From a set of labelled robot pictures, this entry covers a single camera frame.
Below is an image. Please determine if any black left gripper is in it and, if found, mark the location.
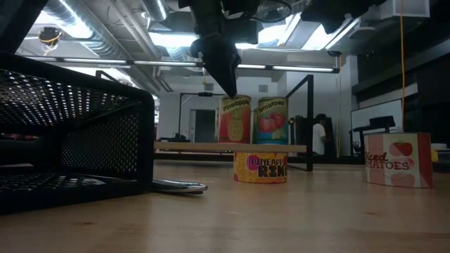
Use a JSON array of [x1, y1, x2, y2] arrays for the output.
[[188, 32, 243, 100]]

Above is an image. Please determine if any tall red pineapple can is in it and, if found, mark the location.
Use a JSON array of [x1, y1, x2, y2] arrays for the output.
[[218, 94, 252, 144]]

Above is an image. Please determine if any tall green fruit can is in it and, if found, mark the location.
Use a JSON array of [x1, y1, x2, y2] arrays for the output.
[[251, 107, 258, 144]]

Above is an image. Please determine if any tall tomatoes can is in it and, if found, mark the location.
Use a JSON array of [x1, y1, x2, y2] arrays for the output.
[[256, 96, 289, 145]]

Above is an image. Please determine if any short pineapple rings can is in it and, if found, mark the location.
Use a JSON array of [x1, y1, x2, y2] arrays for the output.
[[233, 151, 288, 185]]

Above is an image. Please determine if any short diced tomatoes can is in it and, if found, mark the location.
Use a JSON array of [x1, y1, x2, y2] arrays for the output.
[[364, 131, 434, 189]]

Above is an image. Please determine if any dark background door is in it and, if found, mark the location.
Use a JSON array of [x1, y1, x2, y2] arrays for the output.
[[194, 109, 217, 143]]

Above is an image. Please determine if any long horizontal light bar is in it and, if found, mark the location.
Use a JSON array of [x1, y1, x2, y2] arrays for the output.
[[19, 56, 341, 74]]

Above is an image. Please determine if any bright ceiling light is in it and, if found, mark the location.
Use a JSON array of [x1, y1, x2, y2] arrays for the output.
[[147, 31, 201, 50]]

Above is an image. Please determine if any black background cabinet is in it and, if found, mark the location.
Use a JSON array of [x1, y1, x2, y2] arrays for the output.
[[294, 115, 337, 158]]

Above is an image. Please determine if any slanted ceiling light panel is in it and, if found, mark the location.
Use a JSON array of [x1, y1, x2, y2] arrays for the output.
[[258, 13, 361, 51]]

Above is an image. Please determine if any person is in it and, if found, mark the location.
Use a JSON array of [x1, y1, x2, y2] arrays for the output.
[[311, 112, 330, 156]]

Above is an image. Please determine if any silver metal spoon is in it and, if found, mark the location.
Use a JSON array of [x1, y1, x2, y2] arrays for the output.
[[151, 177, 209, 195]]

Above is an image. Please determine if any black mesh metal basket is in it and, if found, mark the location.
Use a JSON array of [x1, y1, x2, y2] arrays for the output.
[[0, 52, 155, 215]]

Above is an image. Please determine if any black background desk stand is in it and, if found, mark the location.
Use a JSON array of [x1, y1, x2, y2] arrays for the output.
[[350, 115, 397, 157]]

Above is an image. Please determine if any round ceiling device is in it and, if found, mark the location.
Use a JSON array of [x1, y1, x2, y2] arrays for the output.
[[37, 26, 64, 47]]

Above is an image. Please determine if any yellow and white container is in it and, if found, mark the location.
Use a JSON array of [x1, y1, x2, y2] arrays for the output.
[[430, 142, 450, 163]]

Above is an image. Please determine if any black background frame rig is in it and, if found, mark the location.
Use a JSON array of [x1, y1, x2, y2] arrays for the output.
[[178, 91, 226, 142]]

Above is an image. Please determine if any wooden shelf black frame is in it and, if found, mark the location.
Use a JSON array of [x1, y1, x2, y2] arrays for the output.
[[153, 73, 314, 173]]

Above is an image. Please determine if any silver spiral ceiling duct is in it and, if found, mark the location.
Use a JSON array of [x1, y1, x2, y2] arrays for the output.
[[140, 0, 169, 22]]

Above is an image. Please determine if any long silver ceiling duct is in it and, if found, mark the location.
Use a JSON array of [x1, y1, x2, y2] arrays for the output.
[[41, 0, 162, 60]]

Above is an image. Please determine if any black table frame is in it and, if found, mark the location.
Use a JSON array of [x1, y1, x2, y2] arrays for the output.
[[154, 153, 450, 173]]

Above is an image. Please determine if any white wall board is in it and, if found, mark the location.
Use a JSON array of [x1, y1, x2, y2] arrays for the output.
[[350, 98, 404, 143]]

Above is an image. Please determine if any yellow hanging cable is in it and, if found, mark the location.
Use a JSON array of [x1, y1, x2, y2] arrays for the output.
[[399, 0, 406, 133]]

